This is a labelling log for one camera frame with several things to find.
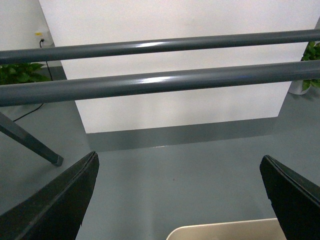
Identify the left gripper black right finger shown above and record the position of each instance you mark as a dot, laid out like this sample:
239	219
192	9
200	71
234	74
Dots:
295	200

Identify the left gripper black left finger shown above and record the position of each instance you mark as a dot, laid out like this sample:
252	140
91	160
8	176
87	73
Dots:
57	210

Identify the beige plastic laundry hamper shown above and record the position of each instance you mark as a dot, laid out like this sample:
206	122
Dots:
259	229

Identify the grey hanger rack leg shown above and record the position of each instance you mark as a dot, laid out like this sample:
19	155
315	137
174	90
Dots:
17	133

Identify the left green potted plant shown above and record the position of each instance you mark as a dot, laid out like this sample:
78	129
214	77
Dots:
21	73

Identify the green potted plant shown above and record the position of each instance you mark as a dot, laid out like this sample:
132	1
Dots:
311	76
21	73

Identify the right green potted plant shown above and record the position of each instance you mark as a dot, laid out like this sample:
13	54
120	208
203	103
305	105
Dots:
311	76

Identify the lower grey hanger rail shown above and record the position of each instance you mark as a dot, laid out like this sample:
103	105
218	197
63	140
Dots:
148	83

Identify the grey hanger rail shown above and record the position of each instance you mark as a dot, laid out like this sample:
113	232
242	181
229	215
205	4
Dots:
148	83
157	46

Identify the upper grey hanger rail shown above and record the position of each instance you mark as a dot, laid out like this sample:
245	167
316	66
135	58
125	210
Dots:
157	46

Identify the white wall socket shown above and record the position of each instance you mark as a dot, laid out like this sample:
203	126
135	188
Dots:
43	37

